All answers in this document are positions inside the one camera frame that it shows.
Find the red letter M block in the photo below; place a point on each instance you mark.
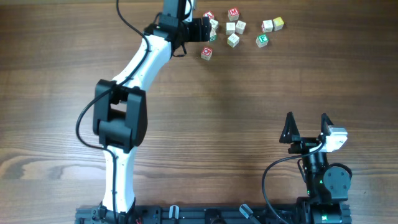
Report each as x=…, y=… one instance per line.
x=233, y=14

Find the red letter A block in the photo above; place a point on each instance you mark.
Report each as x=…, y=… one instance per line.
x=209, y=14

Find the wooden block red blue side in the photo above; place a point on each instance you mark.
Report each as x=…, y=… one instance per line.
x=267, y=26

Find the red letter Q block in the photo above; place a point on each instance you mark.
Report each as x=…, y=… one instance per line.
x=206, y=53

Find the green letter F block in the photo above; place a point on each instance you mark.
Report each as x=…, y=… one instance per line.
x=262, y=40

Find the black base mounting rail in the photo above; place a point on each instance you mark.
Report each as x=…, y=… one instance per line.
x=217, y=214

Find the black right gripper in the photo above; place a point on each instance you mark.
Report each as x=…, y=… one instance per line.
x=305, y=143

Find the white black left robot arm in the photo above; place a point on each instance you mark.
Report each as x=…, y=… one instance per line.
x=120, y=108

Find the wooden block yellow side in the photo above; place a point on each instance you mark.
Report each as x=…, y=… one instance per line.
x=233, y=40

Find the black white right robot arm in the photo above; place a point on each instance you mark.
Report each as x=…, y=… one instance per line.
x=327, y=184

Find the wooden block green N side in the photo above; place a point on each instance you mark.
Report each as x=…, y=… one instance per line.
x=230, y=28

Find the plain wooden picture block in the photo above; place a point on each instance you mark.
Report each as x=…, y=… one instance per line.
x=214, y=24

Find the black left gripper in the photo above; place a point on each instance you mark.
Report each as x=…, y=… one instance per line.
x=203, y=32

